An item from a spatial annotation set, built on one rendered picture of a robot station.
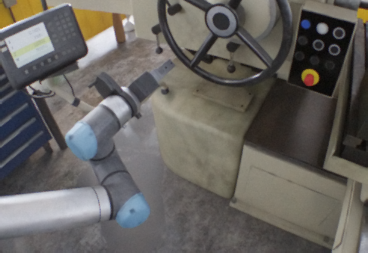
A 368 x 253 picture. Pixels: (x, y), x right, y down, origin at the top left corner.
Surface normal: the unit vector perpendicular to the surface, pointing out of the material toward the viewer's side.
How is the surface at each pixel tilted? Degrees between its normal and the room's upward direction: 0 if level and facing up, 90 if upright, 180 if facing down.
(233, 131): 0
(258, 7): 82
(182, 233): 0
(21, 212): 39
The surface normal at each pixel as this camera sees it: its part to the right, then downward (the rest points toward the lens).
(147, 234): -0.06, -0.73
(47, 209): 0.59, -0.40
